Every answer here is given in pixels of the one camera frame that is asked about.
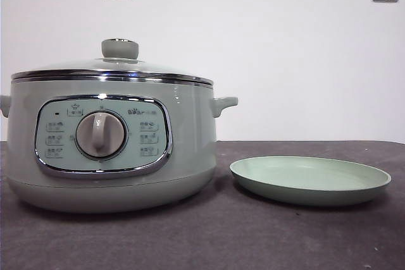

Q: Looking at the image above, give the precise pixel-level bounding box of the pale green electric steamer pot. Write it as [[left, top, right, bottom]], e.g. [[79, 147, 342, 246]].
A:
[[0, 75, 239, 214]]

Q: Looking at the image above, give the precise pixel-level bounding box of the pale green round plate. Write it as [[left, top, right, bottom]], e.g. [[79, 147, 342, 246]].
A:
[[229, 155, 392, 207]]

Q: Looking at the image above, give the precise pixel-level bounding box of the glass lid with green knob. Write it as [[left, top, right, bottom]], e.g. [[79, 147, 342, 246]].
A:
[[11, 38, 213, 82]]

